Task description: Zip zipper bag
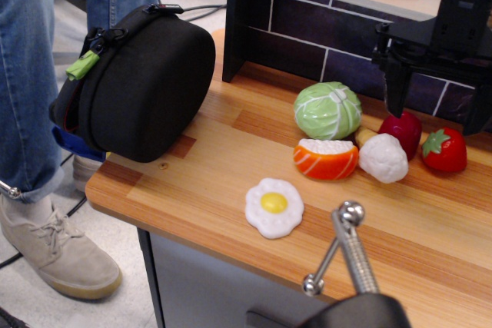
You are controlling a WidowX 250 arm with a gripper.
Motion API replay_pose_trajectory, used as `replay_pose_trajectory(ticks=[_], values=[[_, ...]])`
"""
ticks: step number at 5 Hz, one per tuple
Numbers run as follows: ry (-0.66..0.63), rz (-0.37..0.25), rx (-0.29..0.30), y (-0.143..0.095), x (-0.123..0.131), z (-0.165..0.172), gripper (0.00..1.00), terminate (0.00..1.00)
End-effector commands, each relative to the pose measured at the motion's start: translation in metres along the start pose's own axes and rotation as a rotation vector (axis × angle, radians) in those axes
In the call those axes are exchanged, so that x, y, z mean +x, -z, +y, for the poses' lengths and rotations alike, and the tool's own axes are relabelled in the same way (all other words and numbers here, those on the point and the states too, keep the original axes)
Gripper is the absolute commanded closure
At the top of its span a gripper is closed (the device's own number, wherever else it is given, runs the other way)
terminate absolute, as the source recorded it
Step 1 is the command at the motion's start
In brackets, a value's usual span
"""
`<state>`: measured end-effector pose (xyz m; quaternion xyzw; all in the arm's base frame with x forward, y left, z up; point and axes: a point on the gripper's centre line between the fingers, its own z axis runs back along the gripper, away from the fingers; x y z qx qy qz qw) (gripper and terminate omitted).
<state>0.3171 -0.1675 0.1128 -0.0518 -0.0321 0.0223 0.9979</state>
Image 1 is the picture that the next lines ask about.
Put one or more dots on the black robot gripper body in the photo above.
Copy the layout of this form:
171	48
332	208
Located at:
437	46

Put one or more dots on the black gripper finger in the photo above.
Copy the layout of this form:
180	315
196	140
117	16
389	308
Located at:
397	82
478	104

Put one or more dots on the black zipper bag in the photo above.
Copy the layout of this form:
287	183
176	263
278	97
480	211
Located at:
153	74

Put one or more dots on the green zipper pull tab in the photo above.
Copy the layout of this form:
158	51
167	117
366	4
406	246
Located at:
82	66

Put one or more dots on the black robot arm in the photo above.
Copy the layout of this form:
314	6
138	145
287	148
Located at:
459	10

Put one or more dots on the blue object under bag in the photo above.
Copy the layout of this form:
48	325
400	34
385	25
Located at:
76	145

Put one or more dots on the toy red strawberry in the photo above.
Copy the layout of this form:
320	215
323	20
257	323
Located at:
445	150

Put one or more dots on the toy dark red plum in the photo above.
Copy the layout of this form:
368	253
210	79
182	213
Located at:
407	129

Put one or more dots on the toy yellow banana piece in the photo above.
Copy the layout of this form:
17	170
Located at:
362	135

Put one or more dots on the toy green cabbage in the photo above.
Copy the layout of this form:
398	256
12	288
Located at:
328	111

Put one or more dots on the toy white cauliflower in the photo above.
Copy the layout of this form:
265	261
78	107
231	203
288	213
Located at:
382	157

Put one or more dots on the toy salmon sushi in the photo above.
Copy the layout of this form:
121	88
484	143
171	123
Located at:
325	160

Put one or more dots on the dark brick pattern shelf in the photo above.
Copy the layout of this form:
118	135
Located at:
332	40

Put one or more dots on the toy fried egg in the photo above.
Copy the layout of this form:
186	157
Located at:
274	207

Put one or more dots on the black clamp base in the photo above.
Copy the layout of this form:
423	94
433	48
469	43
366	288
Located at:
363	310

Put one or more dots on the grey cabinet under table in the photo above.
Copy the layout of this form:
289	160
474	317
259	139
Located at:
192	289

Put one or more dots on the blue jeans left leg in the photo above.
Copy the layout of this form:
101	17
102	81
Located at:
30	158

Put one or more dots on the beige suede shoe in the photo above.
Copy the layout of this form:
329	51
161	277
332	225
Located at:
62	255

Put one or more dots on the metal rod left edge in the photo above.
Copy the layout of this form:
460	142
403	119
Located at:
12	192

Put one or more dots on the metal clamp screw handle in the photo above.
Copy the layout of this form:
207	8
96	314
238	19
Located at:
345	219

